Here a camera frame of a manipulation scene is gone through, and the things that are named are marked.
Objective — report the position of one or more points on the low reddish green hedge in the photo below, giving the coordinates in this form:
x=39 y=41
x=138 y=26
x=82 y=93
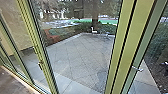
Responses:
x=60 y=33

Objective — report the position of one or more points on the dark tree trunk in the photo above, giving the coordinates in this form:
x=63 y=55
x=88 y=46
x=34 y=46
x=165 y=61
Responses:
x=95 y=15

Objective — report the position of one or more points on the green hedge bush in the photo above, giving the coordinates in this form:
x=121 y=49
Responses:
x=159 y=43

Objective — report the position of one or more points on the white low garden wall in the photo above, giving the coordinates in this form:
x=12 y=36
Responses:
x=56 y=23

